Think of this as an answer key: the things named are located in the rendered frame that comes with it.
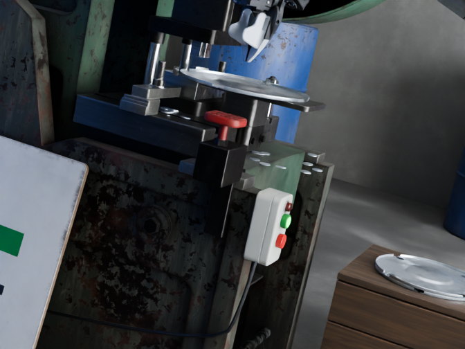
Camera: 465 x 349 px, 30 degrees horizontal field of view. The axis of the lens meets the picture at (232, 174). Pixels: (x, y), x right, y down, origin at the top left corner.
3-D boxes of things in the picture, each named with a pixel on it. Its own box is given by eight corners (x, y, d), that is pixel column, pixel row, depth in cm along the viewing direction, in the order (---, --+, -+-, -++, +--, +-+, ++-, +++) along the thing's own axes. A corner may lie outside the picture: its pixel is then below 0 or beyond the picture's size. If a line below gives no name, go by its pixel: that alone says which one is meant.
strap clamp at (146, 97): (181, 111, 187) (190, 64, 185) (144, 115, 172) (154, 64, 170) (157, 104, 189) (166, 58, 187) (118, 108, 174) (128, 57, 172)
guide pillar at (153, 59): (154, 88, 190) (166, 25, 188) (149, 88, 188) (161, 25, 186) (145, 86, 191) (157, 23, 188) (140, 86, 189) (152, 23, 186)
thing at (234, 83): (283, 105, 172) (284, 101, 172) (156, 72, 182) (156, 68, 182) (324, 100, 198) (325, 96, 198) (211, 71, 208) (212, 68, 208)
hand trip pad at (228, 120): (241, 158, 160) (250, 118, 158) (229, 161, 154) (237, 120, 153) (207, 149, 162) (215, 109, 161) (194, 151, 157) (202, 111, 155)
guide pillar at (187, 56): (186, 86, 206) (198, 28, 203) (182, 87, 204) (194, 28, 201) (178, 84, 206) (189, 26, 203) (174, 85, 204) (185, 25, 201)
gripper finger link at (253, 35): (228, 57, 155) (241, 7, 153) (251, 62, 159) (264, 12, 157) (240, 61, 153) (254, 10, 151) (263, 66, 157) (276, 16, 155)
